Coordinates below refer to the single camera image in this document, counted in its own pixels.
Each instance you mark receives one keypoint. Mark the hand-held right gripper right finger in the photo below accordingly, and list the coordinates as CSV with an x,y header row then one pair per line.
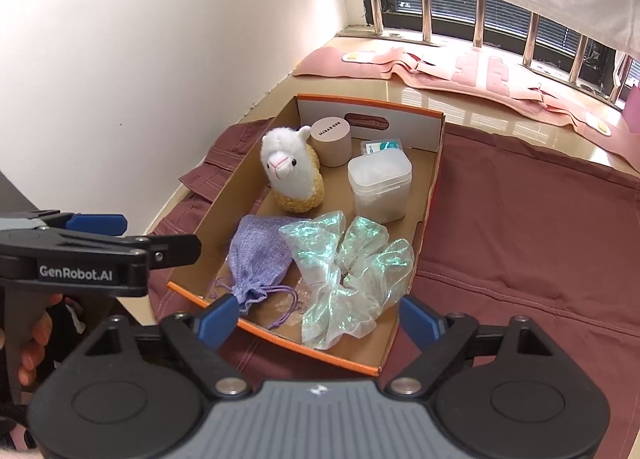
x,y
420,320

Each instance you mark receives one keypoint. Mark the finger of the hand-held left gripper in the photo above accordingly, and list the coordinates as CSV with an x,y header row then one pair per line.
x,y
170,249
95,223

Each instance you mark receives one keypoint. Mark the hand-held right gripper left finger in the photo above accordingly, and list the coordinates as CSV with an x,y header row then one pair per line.
x,y
220,315

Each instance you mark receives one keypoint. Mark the orange cardboard box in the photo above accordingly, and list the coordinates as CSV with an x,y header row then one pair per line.
x,y
225,199

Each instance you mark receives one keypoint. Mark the iridescent green organza bag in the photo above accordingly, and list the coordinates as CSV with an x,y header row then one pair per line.
x,y
350,279

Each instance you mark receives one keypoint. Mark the translucent cotton swab container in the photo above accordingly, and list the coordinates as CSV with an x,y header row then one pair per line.
x,y
380,184

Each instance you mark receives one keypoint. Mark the white yellow alpaca plush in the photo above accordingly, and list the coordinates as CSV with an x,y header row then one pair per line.
x,y
292,164

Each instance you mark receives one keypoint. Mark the clear floss pick box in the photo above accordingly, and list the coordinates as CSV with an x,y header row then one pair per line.
x,y
382,146

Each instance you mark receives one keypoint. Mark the white cylinder jar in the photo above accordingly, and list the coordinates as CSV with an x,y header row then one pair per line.
x,y
332,139

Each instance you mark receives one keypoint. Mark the person's left hand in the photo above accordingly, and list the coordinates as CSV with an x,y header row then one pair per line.
x,y
35,339

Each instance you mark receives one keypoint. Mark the maroon cloth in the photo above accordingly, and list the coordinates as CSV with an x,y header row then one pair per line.
x,y
525,239

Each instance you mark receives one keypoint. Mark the pink waist belt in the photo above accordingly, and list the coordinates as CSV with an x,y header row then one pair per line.
x,y
450,74

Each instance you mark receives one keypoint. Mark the metal window grille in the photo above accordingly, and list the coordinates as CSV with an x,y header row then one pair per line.
x,y
450,4

